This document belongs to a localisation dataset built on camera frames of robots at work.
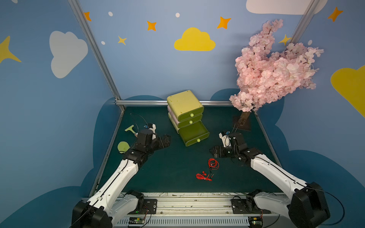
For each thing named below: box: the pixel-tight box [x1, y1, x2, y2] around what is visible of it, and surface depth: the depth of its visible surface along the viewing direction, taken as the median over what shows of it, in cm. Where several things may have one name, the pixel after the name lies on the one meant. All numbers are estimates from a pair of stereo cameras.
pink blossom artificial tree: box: [229, 19, 324, 114], surface depth 68 cm
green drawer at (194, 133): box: [178, 120, 211, 147], surface depth 103 cm
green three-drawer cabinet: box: [166, 90, 210, 147], surface depth 98 cm
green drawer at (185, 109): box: [170, 100, 205, 122], surface depth 95 cm
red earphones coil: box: [208, 158, 220, 171], surface depth 90 cm
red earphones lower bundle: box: [195, 171, 215, 182], surface depth 86 cm
